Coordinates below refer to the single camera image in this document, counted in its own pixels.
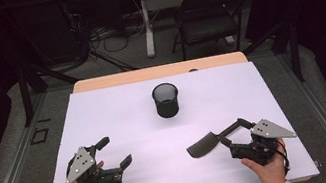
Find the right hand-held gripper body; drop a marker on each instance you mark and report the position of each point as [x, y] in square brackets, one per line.
[267, 130]

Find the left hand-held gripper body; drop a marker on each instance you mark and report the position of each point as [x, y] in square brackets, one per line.
[79, 163]

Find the black spatula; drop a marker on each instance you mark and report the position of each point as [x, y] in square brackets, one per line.
[202, 146]

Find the black mesh cup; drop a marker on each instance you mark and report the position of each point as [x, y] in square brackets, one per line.
[166, 102]

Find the person's right hand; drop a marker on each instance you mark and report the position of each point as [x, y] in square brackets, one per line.
[268, 174]

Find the white board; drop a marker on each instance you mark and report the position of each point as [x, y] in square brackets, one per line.
[165, 172]

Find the black metal stand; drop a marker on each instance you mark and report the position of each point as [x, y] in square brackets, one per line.
[295, 51]
[25, 95]

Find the black folding chair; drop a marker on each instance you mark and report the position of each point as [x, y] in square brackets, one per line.
[210, 15]

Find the white desk leg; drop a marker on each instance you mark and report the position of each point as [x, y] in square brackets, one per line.
[148, 33]

